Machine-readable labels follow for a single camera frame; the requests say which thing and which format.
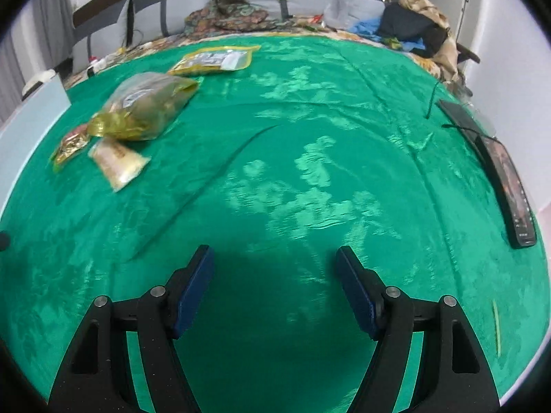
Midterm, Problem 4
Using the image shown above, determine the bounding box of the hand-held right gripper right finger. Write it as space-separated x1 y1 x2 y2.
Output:
336 246 502 413

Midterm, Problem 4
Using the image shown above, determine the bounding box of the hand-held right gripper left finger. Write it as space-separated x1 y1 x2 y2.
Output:
48 244 216 413

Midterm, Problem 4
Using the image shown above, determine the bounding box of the white box with cardboard bottom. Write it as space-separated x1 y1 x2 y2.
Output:
0 71 72 220

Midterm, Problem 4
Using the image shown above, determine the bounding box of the green blanket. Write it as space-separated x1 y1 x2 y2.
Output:
0 33 543 413

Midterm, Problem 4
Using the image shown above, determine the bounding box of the beige snack packet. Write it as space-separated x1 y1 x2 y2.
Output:
87 137 151 193

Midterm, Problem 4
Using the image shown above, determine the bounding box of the black remote control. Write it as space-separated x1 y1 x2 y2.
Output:
474 135 538 249

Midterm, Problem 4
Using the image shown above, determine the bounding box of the small red yellow snack packet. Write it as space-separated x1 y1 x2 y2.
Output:
51 123 92 173

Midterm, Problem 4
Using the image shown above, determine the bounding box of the large clear yellow snack bag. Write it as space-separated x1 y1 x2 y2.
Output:
88 72 203 142

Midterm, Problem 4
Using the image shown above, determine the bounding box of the black flat device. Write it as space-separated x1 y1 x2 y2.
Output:
438 99 485 142

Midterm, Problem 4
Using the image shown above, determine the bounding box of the flat yellow snack packet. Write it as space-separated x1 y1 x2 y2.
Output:
168 44 262 77

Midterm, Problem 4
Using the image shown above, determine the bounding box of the floral bedsheet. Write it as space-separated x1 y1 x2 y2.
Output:
64 17 474 91

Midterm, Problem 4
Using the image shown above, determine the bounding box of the white cloth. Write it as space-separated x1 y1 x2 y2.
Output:
23 70 56 95

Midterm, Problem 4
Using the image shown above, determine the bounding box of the blue cloth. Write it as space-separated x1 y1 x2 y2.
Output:
349 17 427 52

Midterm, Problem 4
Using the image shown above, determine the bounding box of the black garment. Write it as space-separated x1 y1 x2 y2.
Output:
379 2 448 56

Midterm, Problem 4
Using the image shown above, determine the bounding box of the grey curtain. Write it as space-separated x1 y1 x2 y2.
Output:
0 0 74 110

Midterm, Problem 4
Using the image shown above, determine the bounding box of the black cable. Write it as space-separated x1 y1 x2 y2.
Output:
426 78 444 119

